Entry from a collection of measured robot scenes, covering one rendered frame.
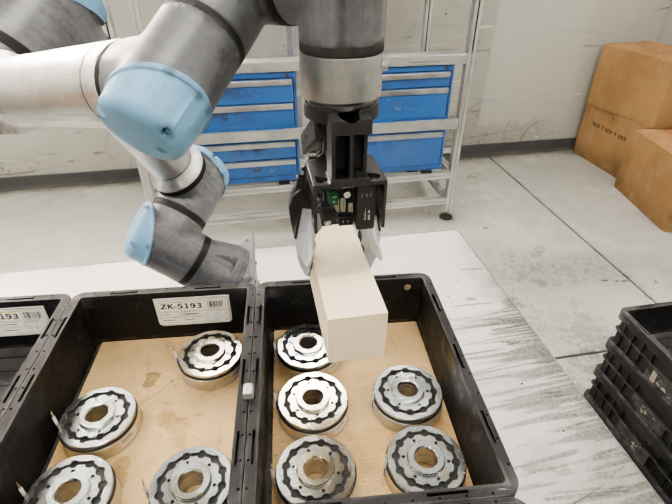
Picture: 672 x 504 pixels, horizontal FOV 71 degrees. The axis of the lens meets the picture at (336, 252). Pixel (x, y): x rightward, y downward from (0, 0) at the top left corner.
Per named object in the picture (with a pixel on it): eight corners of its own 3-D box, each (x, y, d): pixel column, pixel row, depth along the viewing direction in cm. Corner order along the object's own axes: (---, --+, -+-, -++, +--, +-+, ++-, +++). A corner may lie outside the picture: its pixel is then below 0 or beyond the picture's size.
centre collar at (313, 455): (295, 454, 61) (295, 451, 61) (332, 450, 62) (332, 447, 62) (297, 491, 57) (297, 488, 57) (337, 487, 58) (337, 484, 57)
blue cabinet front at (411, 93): (315, 177, 258) (312, 70, 226) (440, 167, 268) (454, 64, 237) (315, 179, 255) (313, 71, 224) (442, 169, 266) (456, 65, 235)
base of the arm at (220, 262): (209, 289, 112) (171, 270, 108) (245, 239, 110) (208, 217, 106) (211, 322, 99) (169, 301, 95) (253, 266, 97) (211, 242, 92)
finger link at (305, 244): (287, 297, 52) (308, 226, 47) (283, 265, 57) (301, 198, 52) (314, 300, 53) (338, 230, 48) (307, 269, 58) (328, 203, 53)
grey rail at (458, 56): (119, 73, 218) (117, 63, 215) (466, 59, 243) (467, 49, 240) (115, 79, 210) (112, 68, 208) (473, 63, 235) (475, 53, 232)
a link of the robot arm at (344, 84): (294, 43, 44) (378, 40, 45) (296, 92, 47) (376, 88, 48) (304, 61, 38) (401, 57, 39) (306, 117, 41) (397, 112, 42)
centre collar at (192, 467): (173, 467, 60) (172, 465, 60) (212, 461, 61) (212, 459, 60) (168, 506, 56) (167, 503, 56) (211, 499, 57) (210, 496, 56)
